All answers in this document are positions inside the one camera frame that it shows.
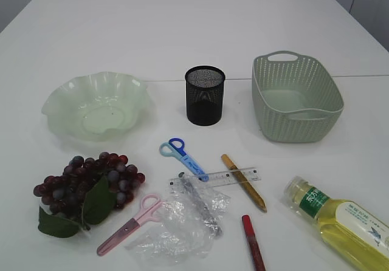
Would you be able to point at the clear plastic sheet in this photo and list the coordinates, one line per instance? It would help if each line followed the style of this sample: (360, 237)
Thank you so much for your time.
(181, 234)

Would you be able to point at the purple grape bunch with leaves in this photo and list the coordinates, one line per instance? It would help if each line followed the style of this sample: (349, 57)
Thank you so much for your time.
(86, 193)

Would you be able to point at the yellow tea drink bottle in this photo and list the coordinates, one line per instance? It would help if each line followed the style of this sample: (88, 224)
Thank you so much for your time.
(354, 233)

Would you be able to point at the black mesh pen cup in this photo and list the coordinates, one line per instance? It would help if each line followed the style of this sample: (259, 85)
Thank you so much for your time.
(204, 95)

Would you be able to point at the clear plastic ruler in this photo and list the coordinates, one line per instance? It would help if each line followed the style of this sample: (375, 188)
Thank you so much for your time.
(216, 179)

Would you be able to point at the gold glitter pen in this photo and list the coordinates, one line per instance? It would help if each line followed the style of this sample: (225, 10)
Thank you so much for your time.
(244, 183)

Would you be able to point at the pale green wavy plate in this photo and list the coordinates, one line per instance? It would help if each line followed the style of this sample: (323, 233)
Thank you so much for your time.
(96, 107)

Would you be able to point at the silver glitter pen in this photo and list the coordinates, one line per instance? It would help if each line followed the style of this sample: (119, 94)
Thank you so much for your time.
(201, 207)

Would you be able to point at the green plastic woven basket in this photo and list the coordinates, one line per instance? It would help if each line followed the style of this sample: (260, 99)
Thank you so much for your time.
(295, 101)

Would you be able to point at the red glitter pen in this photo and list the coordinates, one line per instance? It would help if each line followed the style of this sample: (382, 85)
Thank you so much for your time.
(255, 252)

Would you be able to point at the blue scissors with cover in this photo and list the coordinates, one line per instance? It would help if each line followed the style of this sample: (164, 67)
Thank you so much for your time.
(175, 147)

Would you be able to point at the pink scissors with cover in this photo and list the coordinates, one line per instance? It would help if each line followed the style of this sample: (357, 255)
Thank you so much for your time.
(149, 204)

